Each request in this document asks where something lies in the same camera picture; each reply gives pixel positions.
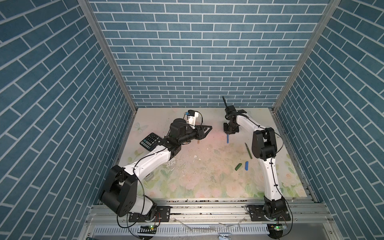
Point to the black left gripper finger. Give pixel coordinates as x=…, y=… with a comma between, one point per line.
x=205, y=128
x=201, y=135

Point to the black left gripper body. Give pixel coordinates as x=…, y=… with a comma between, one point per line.
x=193, y=134

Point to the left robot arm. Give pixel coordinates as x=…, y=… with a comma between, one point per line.
x=119, y=192

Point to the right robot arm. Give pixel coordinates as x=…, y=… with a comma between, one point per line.
x=264, y=148

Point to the green pen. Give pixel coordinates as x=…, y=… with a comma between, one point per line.
x=248, y=150

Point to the green pen cap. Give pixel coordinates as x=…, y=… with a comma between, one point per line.
x=238, y=166

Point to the black calculator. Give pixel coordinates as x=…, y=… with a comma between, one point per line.
x=151, y=141

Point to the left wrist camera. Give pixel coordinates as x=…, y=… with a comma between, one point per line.
x=192, y=116

